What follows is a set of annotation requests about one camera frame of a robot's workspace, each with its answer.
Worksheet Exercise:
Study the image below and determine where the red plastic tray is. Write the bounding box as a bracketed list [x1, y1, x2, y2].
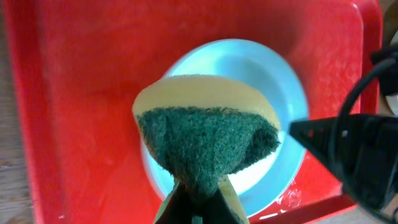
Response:
[3, 0, 382, 223]

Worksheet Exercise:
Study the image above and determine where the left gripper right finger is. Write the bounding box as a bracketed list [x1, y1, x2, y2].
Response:
[201, 189, 243, 224]

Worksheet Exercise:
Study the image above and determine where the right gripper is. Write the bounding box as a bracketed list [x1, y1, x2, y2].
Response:
[289, 114, 397, 223]

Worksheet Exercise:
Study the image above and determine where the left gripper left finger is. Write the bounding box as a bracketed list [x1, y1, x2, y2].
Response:
[154, 183, 195, 224]

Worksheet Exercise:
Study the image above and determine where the mint green plate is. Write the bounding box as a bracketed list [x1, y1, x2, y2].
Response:
[386, 31, 398, 116]

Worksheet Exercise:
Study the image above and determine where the light blue plate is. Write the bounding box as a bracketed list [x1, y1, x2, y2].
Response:
[141, 39, 308, 217]

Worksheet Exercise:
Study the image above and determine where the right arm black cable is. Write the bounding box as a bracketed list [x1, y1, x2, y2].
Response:
[329, 43, 398, 175]

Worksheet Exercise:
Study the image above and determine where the green stained sponge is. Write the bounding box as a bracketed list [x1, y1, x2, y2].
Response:
[132, 75, 281, 223]

